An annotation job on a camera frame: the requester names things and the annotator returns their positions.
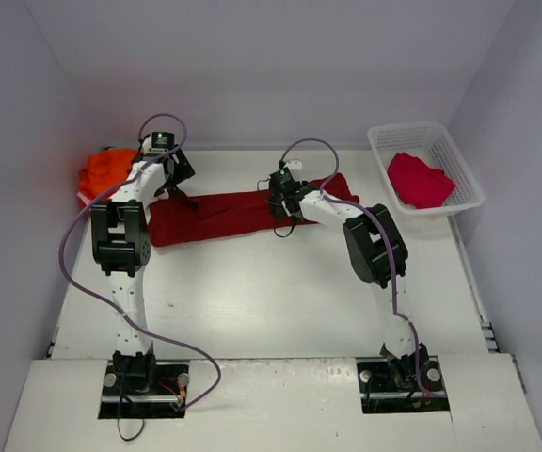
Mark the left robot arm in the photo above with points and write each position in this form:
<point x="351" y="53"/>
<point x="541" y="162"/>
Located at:
<point x="121" y="244"/>

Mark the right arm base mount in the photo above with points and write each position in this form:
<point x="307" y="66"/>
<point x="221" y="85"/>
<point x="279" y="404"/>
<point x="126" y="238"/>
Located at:
<point x="390" y="386"/>

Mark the dark red t shirt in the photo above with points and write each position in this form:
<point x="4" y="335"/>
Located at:
<point x="182" y="219"/>

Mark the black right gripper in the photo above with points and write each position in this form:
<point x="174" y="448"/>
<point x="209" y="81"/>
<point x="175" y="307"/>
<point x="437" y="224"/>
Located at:
<point x="276" y="201"/>

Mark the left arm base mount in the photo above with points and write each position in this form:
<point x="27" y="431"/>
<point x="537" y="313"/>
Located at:
<point x="141" y="388"/>

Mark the pink folded t shirt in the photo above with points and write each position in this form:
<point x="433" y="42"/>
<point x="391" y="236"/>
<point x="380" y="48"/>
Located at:
<point x="85" y="197"/>

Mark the orange folded t shirt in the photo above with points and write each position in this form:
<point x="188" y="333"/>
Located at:
<point x="105" y="169"/>

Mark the white plastic basket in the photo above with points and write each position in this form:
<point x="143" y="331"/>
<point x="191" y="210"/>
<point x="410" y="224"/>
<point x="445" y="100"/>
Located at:
<point x="431" y="142"/>

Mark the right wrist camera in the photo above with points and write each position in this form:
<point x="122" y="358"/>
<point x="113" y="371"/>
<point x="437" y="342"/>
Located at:
<point x="295" y="166"/>

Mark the red t shirt in basket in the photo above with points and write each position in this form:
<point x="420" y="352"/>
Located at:
<point x="417" y="184"/>

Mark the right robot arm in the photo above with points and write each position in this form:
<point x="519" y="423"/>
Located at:
<point x="376" y="249"/>

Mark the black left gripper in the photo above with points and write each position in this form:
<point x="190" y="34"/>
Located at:
<point x="177" y="184"/>

